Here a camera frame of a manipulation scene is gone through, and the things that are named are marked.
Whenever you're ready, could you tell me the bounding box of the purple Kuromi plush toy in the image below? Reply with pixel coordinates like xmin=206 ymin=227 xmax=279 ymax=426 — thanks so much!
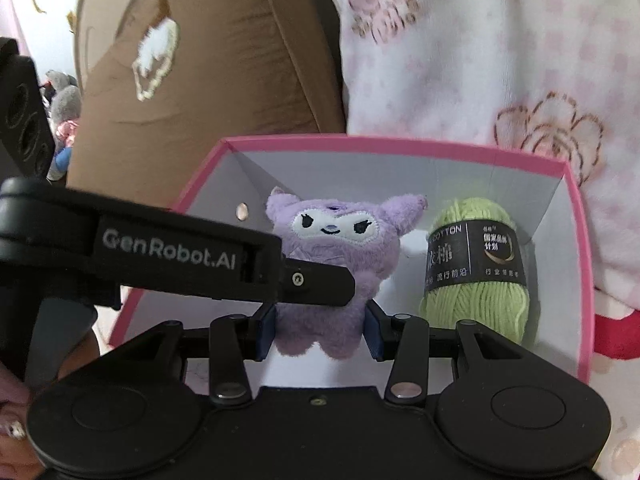
xmin=264 ymin=185 xmax=430 ymax=360

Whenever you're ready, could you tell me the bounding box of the green yarn ball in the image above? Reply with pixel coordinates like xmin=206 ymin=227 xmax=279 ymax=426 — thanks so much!
xmin=419 ymin=197 xmax=529 ymax=344

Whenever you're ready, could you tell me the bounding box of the grey plush toy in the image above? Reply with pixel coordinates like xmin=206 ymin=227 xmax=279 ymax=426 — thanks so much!
xmin=44 ymin=70 xmax=82 ymax=182

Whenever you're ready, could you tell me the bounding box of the red bear print blanket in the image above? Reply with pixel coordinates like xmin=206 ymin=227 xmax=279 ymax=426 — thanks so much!
xmin=589 ymin=290 xmax=640 ymax=480

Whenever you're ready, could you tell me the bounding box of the brown pillow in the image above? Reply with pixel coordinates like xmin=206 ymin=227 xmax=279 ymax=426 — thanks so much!
xmin=67 ymin=0 xmax=346 ymax=208

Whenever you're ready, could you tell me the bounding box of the pink checked pillow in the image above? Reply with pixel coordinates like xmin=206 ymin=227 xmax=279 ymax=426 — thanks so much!
xmin=333 ymin=0 xmax=639 ymax=307

